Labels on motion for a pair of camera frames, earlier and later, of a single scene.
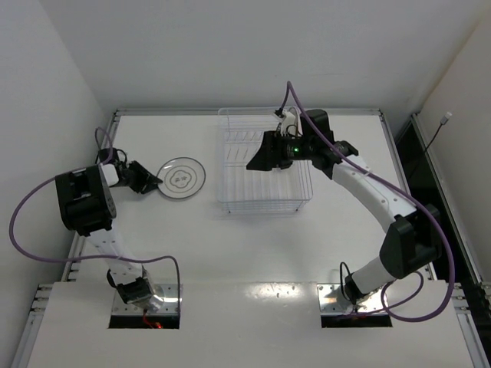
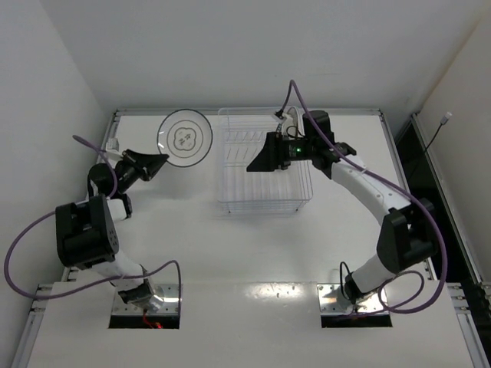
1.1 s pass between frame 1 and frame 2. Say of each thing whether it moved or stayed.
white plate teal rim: moved
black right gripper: stayed
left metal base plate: stayed
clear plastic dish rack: stayed
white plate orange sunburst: stayed
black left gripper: moved
